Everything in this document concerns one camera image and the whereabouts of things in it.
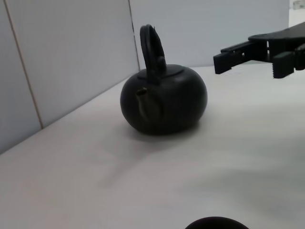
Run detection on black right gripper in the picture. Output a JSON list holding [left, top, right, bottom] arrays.
[[213, 21, 305, 79]]

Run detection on black round teapot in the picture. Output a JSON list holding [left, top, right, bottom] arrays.
[[120, 23, 208, 136]]

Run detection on small dark teacup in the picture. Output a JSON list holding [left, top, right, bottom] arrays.
[[184, 209, 252, 229]]

